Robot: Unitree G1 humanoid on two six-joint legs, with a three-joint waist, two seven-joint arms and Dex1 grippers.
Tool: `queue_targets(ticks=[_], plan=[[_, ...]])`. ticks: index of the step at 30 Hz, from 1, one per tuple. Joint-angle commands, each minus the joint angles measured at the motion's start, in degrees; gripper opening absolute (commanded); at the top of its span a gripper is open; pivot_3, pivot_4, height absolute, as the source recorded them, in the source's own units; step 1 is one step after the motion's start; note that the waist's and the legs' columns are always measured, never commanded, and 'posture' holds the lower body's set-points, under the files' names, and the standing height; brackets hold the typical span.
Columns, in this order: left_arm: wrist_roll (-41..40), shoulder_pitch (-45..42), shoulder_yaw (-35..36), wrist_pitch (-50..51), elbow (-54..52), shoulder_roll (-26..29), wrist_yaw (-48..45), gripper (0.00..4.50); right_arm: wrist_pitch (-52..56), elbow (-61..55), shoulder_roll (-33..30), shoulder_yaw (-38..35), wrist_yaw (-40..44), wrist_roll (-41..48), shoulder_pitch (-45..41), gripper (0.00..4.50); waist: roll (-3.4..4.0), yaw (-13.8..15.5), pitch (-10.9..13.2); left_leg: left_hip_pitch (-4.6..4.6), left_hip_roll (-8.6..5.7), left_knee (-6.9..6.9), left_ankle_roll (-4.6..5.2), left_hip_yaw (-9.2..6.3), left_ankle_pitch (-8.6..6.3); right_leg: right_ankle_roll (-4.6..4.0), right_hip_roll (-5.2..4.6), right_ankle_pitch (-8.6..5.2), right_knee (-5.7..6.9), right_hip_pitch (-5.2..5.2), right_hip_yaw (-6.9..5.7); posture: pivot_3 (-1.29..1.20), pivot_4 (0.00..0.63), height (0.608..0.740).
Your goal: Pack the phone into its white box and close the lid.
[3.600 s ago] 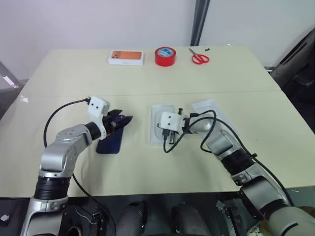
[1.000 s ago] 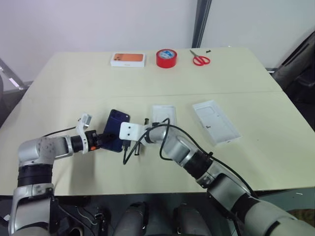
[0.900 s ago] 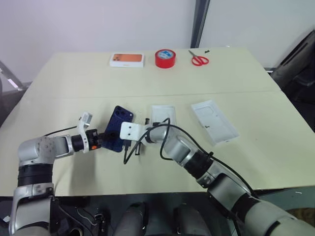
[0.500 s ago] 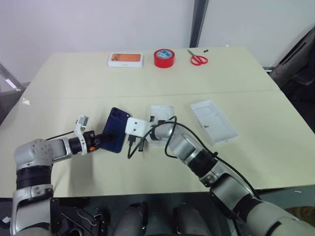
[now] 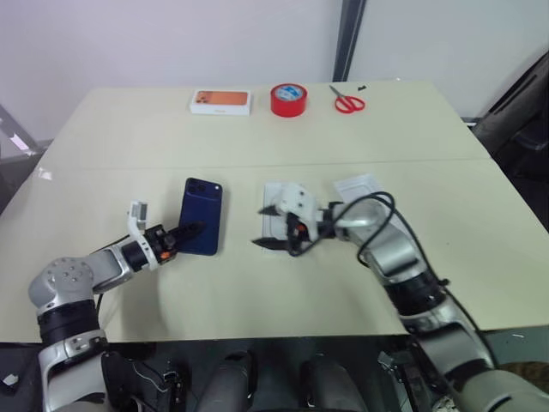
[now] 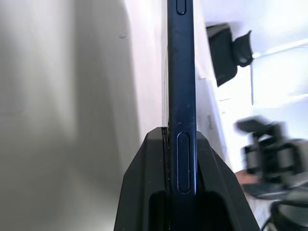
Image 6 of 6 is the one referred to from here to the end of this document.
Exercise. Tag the white phone box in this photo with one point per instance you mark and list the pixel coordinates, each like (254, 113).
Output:
(211, 108)

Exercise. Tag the dark blue phone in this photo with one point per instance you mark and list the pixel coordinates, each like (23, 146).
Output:
(182, 84)

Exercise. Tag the black angular background object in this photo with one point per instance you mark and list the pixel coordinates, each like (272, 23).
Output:
(222, 55)

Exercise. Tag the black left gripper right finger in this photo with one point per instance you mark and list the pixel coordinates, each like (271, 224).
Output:
(216, 192)

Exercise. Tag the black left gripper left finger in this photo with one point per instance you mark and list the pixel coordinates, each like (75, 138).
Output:
(142, 183)

